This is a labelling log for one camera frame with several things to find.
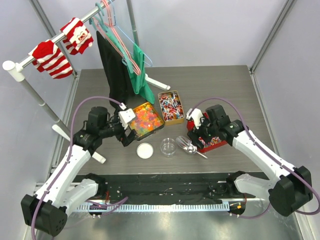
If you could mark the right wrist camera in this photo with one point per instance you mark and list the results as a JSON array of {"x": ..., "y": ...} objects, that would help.
[{"x": 195, "y": 115}]

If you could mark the santa striped sock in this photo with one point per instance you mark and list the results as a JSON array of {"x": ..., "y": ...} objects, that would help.
[{"x": 77, "y": 38}]

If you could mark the clear plastic jar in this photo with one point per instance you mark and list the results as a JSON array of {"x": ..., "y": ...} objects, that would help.
[{"x": 168, "y": 147}]

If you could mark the red tin of swirl lollipops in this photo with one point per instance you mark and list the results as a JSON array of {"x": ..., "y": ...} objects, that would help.
[{"x": 190, "y": 126}]

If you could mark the clothes rack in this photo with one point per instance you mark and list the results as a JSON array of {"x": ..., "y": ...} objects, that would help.
[{"x": 15, "y": 69}]

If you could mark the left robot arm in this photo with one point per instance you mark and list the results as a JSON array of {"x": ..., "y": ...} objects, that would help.
[{"x": 48, "y": 209}]

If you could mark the pink hanger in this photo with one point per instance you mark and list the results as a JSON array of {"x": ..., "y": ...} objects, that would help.
[{"x": 120, "y": 42}]

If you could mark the red white striped sock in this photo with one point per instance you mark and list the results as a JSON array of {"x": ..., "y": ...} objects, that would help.
[{"x": 49, "y": 58}]

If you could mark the gold tin of ball lollipops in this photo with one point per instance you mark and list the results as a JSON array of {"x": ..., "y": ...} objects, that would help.
[{"x": 171, "y": 108}]

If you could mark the white jar lid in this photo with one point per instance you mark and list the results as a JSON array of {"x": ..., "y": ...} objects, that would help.
[{"x": 145, "y": 150}]

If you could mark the metal scoop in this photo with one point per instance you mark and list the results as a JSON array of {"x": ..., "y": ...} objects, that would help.
[{"x": 187, "y": 146}]

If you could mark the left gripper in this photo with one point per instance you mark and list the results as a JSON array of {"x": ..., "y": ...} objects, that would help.
[{"x": 126, "y": 139}]

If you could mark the black cloth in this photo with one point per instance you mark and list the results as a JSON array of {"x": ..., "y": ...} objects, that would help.
[{"x": 120, "y": 86}]

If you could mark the green cloth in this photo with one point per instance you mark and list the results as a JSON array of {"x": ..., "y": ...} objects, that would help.
[{"x": 135, "y": 63}]

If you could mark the gold tin of gummy candies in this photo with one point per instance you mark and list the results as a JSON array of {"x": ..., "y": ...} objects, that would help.
[{"x": 147, "y": 121}]

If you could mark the teal hanger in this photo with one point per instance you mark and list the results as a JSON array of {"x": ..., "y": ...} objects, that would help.
[{"x": 105, "y": 27}]

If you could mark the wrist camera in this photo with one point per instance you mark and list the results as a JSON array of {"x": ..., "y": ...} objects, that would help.
[
  {"x": 126, "y": 115},
  {"x": 195, "y": 115}
]

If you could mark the blue hanger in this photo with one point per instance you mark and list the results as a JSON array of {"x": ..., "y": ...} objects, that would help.
[{"x": 130, "y": 34}]

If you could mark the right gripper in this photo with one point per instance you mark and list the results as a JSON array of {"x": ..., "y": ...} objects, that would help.
[{"x": 193, "y": 136}]

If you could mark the slotted cable duct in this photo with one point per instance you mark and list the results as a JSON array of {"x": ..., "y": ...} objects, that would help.
[{"x": 145, "y": 208}]

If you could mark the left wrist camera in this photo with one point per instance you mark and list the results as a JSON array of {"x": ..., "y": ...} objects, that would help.
[{"x": 126, "y": 115}]

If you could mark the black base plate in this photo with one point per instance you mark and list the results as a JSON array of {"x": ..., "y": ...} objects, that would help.
[{"x": 170, "y": 188}]

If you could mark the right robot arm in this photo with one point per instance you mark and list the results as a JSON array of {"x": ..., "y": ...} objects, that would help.
[{"x": 287, "y": 188}]

